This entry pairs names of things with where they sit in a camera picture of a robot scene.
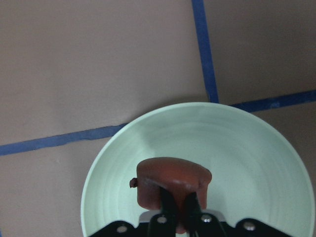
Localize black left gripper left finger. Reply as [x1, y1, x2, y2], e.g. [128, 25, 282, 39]
[147, 187, 178, 237]

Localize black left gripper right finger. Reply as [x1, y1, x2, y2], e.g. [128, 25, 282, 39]
[185, 193, 227, 237]

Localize light green plate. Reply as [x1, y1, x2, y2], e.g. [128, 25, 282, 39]
[81, 102, 316, 237]

